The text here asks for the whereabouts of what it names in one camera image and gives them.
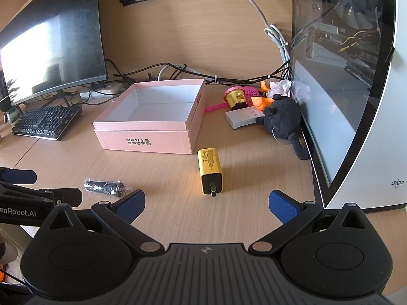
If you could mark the black cylinder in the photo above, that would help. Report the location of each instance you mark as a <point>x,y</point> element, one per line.
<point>109,188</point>

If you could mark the yellow power adapter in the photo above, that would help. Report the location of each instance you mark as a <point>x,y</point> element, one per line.
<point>210,171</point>

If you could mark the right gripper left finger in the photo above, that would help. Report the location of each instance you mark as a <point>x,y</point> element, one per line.
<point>116,220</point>

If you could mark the pink plastic strainer scoop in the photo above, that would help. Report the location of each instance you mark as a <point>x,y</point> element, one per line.
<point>249,92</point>

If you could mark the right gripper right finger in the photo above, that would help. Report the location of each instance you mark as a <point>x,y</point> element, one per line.
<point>295,218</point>

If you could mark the black plush toy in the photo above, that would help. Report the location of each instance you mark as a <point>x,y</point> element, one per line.
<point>282,119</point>

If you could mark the white glass computer case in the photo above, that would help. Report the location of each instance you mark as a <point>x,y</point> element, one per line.
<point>348,59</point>

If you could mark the black computer monitor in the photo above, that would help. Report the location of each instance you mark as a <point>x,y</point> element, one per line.
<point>52,45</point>

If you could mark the black keyboard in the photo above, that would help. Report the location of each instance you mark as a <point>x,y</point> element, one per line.
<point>49,123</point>

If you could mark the pink yellow cake toy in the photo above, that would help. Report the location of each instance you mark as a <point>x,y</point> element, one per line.
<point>235,97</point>

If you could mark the pink cardboard box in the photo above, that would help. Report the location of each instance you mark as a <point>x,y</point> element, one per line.
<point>155,117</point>

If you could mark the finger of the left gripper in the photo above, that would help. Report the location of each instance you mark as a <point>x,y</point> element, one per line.
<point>71,196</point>
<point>18,176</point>

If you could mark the white desk power strip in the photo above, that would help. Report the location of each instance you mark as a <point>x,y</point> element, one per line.
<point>108,91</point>

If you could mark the white pink wrapper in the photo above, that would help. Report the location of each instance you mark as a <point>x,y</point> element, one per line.
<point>291,89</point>

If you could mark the orange plastic bowl piece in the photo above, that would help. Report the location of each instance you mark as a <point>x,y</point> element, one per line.
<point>261,102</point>

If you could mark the white grey adapter block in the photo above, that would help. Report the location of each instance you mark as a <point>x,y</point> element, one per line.
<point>243,117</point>

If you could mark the orange plastic toy piece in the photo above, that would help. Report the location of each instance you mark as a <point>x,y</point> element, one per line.
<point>264,86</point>

